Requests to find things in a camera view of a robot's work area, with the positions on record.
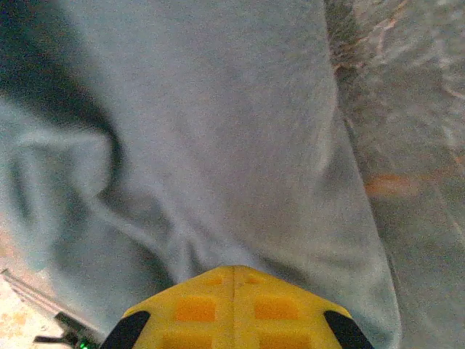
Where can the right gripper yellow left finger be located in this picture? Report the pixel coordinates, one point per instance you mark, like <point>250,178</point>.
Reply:
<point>189,312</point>

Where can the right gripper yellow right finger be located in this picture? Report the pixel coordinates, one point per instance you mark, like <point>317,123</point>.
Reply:
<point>283,316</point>

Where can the grey t-shirt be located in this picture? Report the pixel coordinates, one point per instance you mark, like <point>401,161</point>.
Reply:
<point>218,145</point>

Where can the aluminium table side rail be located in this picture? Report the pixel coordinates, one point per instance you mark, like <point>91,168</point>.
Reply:
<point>22,287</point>

